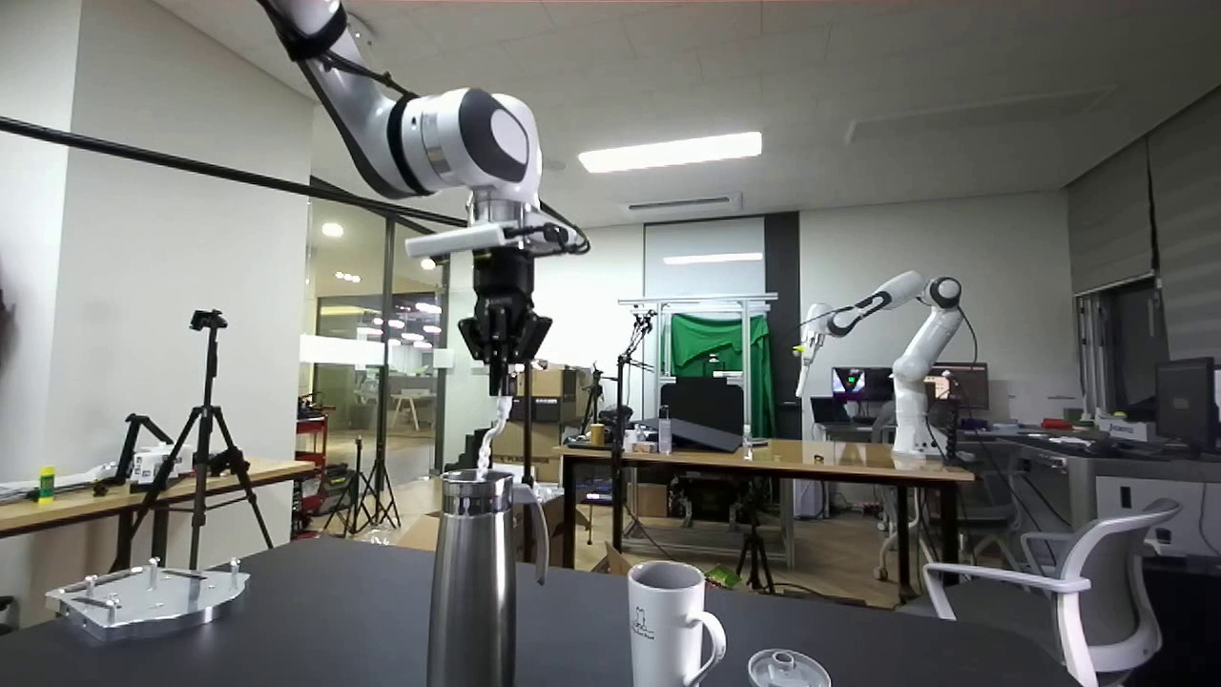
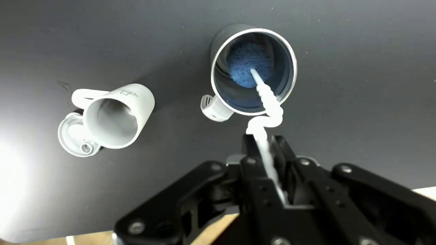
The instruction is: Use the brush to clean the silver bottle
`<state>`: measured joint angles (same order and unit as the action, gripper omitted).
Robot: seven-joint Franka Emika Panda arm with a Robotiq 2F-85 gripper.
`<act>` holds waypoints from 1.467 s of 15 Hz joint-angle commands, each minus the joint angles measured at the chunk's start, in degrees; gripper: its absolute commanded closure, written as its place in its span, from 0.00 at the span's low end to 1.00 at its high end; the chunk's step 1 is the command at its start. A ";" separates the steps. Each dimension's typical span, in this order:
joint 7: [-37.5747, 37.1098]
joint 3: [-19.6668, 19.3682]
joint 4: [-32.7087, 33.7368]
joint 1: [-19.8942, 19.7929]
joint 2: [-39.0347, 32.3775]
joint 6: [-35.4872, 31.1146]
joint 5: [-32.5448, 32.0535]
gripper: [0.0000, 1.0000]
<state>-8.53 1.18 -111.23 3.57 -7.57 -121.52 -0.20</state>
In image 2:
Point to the clear round lid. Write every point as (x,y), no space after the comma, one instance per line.
(69,140)

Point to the white brush with blue sponge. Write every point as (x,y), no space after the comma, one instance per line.
(267,96)

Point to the silver metal bottle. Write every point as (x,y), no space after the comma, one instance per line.
(281,54)

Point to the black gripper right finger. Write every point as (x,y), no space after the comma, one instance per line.
(345,204)

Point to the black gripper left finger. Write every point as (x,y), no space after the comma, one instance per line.
(218,204)

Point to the white ceramic mug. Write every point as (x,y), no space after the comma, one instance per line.
(116,120)

